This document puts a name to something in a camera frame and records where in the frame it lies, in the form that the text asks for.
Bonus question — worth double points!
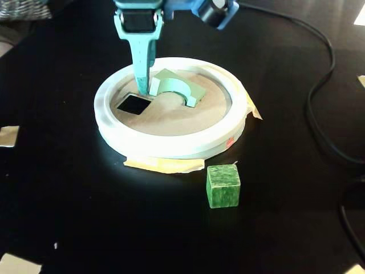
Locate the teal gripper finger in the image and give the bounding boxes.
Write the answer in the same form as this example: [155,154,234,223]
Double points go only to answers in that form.
[147,41,159,87]
[113,9,165,95]

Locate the teal gripper body black servo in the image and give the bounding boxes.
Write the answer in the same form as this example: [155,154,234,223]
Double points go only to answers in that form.
[112,0,163,32]

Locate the pale green U shape block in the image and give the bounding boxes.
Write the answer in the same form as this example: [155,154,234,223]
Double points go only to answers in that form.
[149,68,206,108]

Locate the green marbled cube block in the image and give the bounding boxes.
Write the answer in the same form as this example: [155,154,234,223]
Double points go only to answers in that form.
[205,164,240,209]

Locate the brown cardboard disc with holes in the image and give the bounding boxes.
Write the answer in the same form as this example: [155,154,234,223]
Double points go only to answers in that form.
[109,69,232,137]

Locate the white round sorter board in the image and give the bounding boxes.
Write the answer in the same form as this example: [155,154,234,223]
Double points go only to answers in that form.
[93,57,248,160]

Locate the long masking tape strip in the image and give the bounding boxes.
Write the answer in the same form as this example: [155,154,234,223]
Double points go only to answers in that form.
[123,152,205,174]

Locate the short masking tape strip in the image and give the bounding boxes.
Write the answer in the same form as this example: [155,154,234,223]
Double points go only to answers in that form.
[244,91,263,120]

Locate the grey woven basket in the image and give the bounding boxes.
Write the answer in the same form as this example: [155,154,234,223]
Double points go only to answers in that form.
[0,0,54,21]

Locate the square beige paper piece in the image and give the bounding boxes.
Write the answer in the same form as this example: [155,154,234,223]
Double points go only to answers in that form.
[0,125,21,148]

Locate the white paper corner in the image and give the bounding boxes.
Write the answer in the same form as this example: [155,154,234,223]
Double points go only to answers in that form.
[353,10,365,27]

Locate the large beige paper piece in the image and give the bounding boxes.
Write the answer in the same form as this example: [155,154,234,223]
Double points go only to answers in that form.
[0,253,43,274]

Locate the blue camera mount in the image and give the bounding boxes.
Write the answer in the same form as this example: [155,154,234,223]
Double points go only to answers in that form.
[163,0,240,31]

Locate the black round camera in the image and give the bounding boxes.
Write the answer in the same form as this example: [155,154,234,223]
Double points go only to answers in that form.
[198,0,229,26]

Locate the long black cable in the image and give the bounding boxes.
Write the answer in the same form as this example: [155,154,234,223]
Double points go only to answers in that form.
[238,0,365,165]

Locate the black looped cable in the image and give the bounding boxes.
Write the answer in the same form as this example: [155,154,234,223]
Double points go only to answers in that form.
[339,176,365,257]

